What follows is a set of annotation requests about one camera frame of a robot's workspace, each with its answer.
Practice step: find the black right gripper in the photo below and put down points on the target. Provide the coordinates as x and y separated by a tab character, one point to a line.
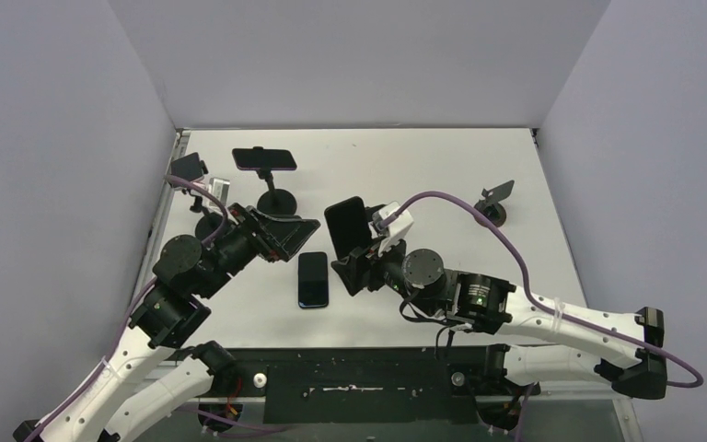
369	262

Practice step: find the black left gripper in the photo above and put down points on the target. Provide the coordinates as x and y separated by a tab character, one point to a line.
285	234

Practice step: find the black round-base stand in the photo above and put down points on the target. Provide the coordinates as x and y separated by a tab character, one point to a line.
213	221
277	202
373	218

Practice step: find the black smartphone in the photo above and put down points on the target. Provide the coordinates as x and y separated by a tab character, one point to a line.
348	226
313	280

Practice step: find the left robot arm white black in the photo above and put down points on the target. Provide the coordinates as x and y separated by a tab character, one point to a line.
108	405

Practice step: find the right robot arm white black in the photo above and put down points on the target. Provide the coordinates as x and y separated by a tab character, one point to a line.
576	343

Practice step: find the grey smartphone on left stand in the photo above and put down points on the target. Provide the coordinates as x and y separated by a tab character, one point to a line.
190	168

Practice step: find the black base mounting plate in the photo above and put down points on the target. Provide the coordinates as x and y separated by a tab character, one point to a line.
457	385

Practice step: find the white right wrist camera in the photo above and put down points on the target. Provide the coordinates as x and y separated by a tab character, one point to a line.
393	227

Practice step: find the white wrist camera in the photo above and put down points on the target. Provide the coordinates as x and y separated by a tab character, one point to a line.
393	227
219	188

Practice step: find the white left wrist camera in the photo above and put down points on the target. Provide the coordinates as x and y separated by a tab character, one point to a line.
219	188

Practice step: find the aluminium table frame rail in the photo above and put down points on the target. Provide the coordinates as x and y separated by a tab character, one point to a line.
156	226

